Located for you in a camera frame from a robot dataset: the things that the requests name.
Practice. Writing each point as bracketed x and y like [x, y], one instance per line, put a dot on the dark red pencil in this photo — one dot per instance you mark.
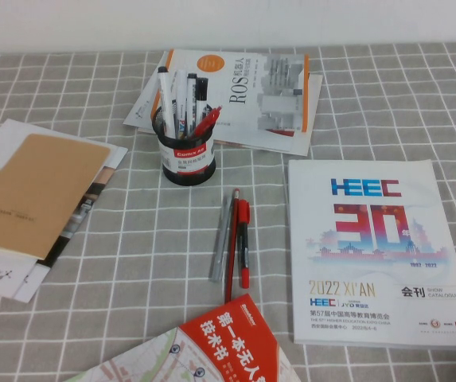
[231, 254]

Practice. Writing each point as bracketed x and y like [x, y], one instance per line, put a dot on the red and black marker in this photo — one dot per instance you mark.
[244, 242]

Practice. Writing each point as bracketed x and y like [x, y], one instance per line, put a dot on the grey pen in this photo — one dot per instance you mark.
[219, 246]

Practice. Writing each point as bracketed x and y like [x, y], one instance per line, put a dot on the white brochure with photos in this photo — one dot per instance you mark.
[104, 167]

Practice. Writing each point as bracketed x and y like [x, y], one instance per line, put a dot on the red book with map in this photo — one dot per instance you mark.
[231, 342]

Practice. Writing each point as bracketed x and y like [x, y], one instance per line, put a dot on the grey checked tablecloth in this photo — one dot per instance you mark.
[132, 238]

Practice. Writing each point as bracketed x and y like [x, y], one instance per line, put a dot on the white leaflet with logo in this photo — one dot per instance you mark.
[142, 107]

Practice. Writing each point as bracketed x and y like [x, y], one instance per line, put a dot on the white HEEC show catalogue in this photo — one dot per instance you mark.
[371, 254]

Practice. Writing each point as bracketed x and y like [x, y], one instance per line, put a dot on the white magazine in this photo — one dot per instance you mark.
[307, 139]

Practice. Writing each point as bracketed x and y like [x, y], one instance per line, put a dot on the red pen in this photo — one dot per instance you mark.
[207, 119]

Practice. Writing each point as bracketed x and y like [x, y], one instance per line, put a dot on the black mesh pen holder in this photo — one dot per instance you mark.
[188, 175]

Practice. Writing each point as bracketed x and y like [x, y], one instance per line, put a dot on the white orange ROS book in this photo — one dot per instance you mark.
[251, 107]

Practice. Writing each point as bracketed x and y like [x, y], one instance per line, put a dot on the brown kraft notebook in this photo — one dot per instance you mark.
[40, 191]

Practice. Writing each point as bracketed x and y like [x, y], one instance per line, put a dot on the slim white marker black cap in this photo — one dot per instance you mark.
[201, 89]

